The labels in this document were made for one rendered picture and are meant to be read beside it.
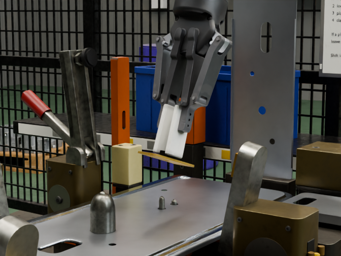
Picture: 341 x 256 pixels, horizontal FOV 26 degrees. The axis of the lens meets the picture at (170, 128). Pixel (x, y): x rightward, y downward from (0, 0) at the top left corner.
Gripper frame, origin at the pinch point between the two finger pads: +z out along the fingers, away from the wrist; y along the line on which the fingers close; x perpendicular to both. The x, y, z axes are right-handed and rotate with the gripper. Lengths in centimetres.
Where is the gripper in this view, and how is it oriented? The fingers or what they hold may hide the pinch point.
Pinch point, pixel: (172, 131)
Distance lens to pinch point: 103.5
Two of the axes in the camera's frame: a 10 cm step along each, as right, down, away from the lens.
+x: 6.7, 2.3, 7.0
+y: 7.1, 0.8, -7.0
